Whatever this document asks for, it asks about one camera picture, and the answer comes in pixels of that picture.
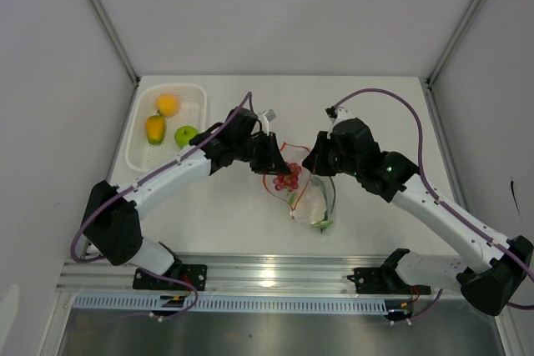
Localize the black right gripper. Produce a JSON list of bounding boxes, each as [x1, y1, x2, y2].
[[301, 132, 361, 178]]

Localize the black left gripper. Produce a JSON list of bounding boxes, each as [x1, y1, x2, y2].
[[234, 132, 290, 177]]

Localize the red grape bunch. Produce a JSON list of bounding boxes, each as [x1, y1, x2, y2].
[[273, 163, 302, 193]]

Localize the white cauliflower with green leaves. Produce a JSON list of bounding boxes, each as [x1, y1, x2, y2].
[[293, 186, 326, 228]]

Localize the clear zip bag orange zipper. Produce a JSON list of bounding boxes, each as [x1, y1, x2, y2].
[[262, 143, 336, 233]]

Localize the green scallion stalks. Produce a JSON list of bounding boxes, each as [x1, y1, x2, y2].
[[311, 176, 337, 233]]

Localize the green apple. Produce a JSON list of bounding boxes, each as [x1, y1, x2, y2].
[[174, 125, 199, 148]]

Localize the orange round fruit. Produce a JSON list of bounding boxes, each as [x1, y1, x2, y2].
[[155, 93, 180, 118]]

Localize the yellow-green mango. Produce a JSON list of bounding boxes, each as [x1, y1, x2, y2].
[[145, 114, 166, 146]]

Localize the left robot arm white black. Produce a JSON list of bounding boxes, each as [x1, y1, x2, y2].
[[81, 108, 290, 289]]

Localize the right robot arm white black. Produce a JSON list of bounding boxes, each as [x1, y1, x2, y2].
[[303, 118, 533, 316]]

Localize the white perforated plastic basket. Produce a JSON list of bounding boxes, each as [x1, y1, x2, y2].
[[125, 83, 207, 173]]

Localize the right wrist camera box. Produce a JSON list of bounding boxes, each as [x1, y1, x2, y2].
[[325, 106, 355, 126]]

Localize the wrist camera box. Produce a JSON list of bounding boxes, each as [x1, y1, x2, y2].
[[258, 109, 276, 124], [325, 106, 355, 126]]

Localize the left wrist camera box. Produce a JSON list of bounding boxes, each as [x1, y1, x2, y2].
[[258, 109, 276, 124]]

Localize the aluminium rail frame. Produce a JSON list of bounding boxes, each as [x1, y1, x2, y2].
[[56, 253, 512, 301]]

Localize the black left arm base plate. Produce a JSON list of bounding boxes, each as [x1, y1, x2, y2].
[[133, 263, 208, 291]]

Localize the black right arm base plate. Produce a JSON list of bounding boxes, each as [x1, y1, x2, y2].
[[346, 268, 431, 295]]

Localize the white slotted cable duct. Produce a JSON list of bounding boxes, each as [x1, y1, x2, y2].
[[73, 293, 388, 315]]

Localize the right aluminium corner post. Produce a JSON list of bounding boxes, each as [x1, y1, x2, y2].
[[424, 0, 512, 87]]

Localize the aluminium corner post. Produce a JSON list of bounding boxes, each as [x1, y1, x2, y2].
[[424, 0, 512, 87], [86, 0, 139, 85]]

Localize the left aluminium corner post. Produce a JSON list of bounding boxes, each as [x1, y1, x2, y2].
[[86, 0, 139, 85]]

